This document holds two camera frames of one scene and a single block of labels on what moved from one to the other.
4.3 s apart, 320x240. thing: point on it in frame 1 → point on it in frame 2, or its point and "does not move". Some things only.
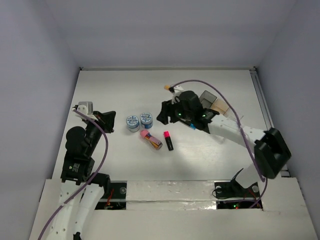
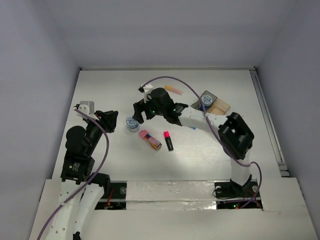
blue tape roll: (146, 119) → (207, 100)
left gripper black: (100, 120) does not move
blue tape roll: (133, 122) does not move
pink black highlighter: (168, 140) does not move
